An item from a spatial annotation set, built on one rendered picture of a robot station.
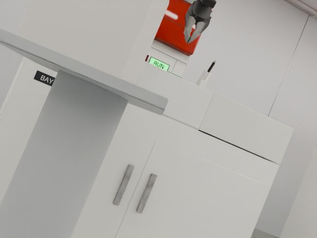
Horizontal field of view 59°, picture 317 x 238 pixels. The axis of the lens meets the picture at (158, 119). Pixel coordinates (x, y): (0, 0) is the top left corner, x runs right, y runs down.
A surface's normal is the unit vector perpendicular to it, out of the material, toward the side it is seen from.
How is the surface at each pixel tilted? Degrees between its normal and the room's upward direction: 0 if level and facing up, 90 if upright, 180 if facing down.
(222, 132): 90
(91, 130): 90
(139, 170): 90
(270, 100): 90
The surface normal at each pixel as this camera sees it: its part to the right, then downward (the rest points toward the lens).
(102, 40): 0.03, -0.02
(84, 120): 0.31, 0.10
